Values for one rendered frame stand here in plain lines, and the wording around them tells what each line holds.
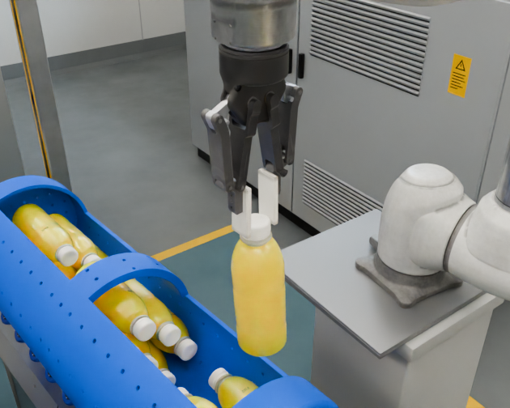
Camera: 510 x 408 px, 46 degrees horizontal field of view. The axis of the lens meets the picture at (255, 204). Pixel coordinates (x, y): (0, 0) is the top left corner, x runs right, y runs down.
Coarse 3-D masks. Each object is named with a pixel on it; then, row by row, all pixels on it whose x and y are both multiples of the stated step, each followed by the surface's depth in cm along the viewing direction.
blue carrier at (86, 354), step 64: (0, 192) 128; (64, 192) 136; (0, 256) 117; (128, 256) 109; (64, 320) 100; (192, 320) 118; (64, 384) 100; (128, 384) 88; (192, 384) 115; (256, 384) 106
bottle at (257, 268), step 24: (240, 240) 77; (264, 240) 75; (240, 264) 76; (264, 264) 75; (240, 288) 77; (264, 288) 76; (240, 312) 79; (264, 312) 78; (240, 336) 82; (264, 336) 80
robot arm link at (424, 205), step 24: (408, 168) 126; (432, 168) 125; (408, 192) 121; (432, 192) 119; (456, 192) 120; (384, 216) 129; (408, 216) 122; (432, 216) 119; (456, 216) 119; (384, 240) 130; (408, 240) 124; (432, 240) 120; (408, 264) 128; (432, 264) 123
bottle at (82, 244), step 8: (56, 216) 136; (64, 224) 133; (72, 224) 135; (72, 232) 131; (80, 232) 132; (72, 240) 128; (80, 240) 128; (88, 240) 130; (80, 248) 127; (88, 248) 128; (80, 256) 127; (80, 264) 127
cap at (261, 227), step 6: (252, 216) 76; (258, 216) 76; (264, 216) 76; (252, 222) 75; (258, 222) 75; (264, 222) 75; (252, 228) 74; (258, 228) 73; (264, 228) 74; (252, 234) 74; (258, 234) 74; (264, 234) 74
